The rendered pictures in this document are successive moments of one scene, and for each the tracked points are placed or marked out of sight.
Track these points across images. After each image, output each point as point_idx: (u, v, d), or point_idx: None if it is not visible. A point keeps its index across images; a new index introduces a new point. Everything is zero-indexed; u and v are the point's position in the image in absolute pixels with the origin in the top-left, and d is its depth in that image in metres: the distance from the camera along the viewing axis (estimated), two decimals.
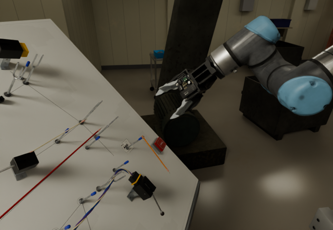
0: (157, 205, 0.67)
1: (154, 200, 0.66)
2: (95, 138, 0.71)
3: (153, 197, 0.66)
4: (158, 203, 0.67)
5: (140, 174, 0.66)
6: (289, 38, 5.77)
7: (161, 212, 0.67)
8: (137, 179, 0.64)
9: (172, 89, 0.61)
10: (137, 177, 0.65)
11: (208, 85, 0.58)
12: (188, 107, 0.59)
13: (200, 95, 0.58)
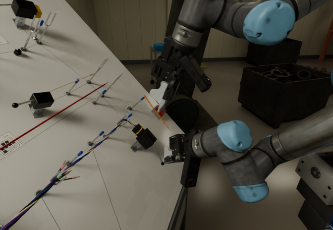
0: (157, 154, 0.73)
1: (155, 150, 0.73)
2: (101, 96, 0.78)
3: (154, 147, 0.72)
4: (158, 153, 0.73)
5: (142, 126, 0.73)
6: None
7: (161, 161, 0.74)
8: (139, 129, 0.71)
9: None
10: (139, 128, 0.71)
11: (185, 68, 0.54)
12: (164, 92, 0.56)
13: (173, 77, 0.54)
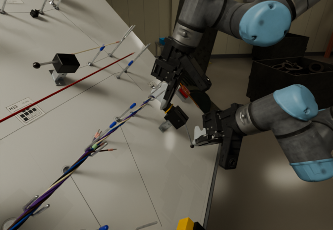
0: (188, 136, 0.65)
1: (186, 131, 0.65)
2: (125, 72, 0.70)
3: (186, 127, 0.64)
4: (189, 135, 0.65)
5: (173, 103, 0.65)
6: (293, 29, 5.75)
7: (191, 143, 0.66)
8: (170, 106, 0.63)
9: None
10: (169, 105, 0.63)
11: (185, 68, 0.54)
12: (165, 92, 0.58)
13: (172, 79, 0.55)
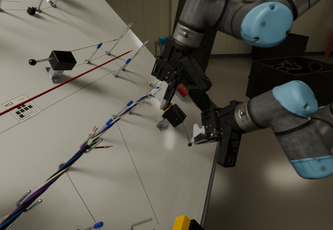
0: (186, 134, 0.65)
1: (184, 129, 0.65)
2: (122, 70, 0.69)
3: (184, 125, 0.64)
4: (187, 133, 0.65)
5: (172, 103, 0.64)
6: (293, 29, 5.75)
7: (189, 142, 0.66)
8: (170, 105, 0.63)
9: None
10: (169, 105, 0.63)
11: (185, 69, 0.54)
12: (165, 92, 0.58)
13: (173, 79, 0.55)
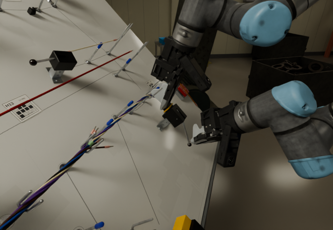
0: (186, 134, 0.65)
1: (184, 129, 0.65)
2: (123, 70, 0.69)
3: (184, 125, 0.64)
4: (187, 133, 0.65)
5: (172, 103, 0.64)
6: (293, 29, 5.75)
7: (189, 142, 0.66)
8: (170, 105, 0.63)
9: None
10: (169, 104, 0.63)
11: (185, 68, 0.54)
12: (165, 92, 0.58)
13: (172, 79, 0.55)
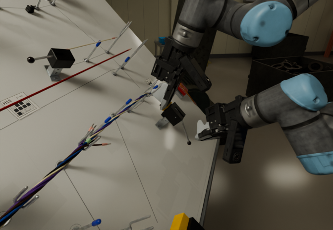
0: (185, 133, 0.65)
1: (183, 127, 0.64)
2: (121, 68, 0.69)
3: (183, 124, 0.64)
4: (186, 132, 0.65)
5: (171, 102, 0.64)
6: (293, 29, 5.75)
7: (188, 141, 0.66)
8: (169, 104, 0.62)
9: None
10: (168, 103, 0.63)
11: (185, 68, 0.54)
12: (165, 92, 0.58)
13: (173, 79, 0.55)
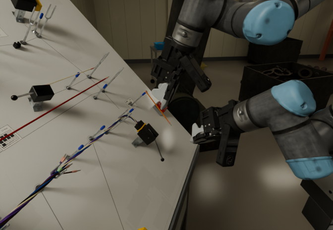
0: (158, 150, 0.72)
1: (156, 146, 0.72)
2: (102, 91, 0.77)
3: (155, 143, 0.71)
4: (159, 149, 0.72)
5: (145, 123, 0.72)
6: (288, 33, 5.82)
7: (161, 157, 0.73)
8: (142, 126, 0.70)
9: None
10: (141, 125, 0.70)
11: (185, 68, 0.54)
12: (165, 92, 0.58)
13: (172, 79, 0.55)
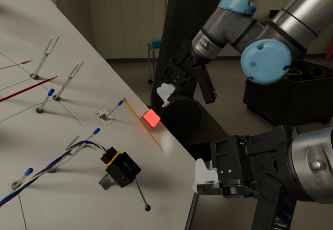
0: (140, 195, 0.45)
1: (138, 188, 0.45)
2: (55, 99, 0.49)
3: (136, 184, 0.44)
4: (142, 194, 0.45)
5: (120, 151, 0.44)
6: None
7: (146, 205, 0.46)
8: (114, 157, 0.43)
9: (173, 91, 0.61)
10: (113, 155, 0.43)
11: (196, 77, 0.54)
12: (170, 94, 0.58)
13: (180, 86, 0.55)
